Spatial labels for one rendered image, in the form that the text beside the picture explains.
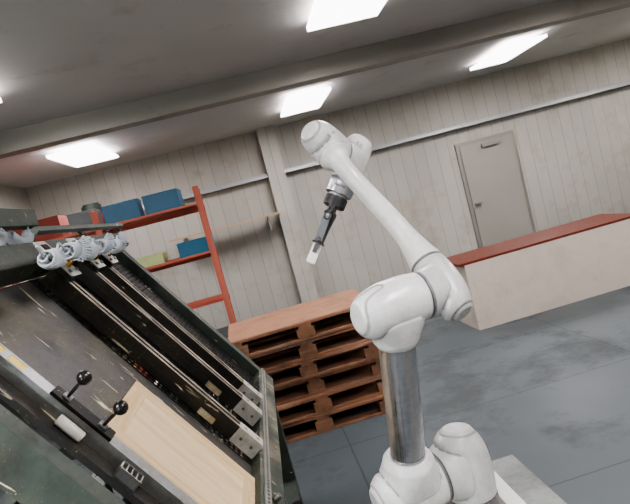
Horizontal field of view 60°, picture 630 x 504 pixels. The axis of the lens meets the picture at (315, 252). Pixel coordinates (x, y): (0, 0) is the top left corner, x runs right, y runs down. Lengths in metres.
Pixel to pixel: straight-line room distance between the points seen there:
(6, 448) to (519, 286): 5.64
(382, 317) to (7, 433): 0.87
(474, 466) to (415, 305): 0.61
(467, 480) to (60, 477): 1.11
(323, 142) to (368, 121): 8.29
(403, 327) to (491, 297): 4.91
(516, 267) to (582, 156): 5.36
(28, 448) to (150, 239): 8.43
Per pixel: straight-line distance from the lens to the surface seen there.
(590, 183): 11.48
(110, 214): 7.25
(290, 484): 3.64
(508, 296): 6.36
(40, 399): 1.61
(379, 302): 1.36
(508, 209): 10.60
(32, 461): 1.38
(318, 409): 4.57
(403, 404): 1.54
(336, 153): 1.63
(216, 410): 2.28
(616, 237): 6.97
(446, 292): 1.43
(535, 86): 11.14
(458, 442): 1.78
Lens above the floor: 1.82
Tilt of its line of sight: 5 degrees down
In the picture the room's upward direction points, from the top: 15 degrees counter-clockwise
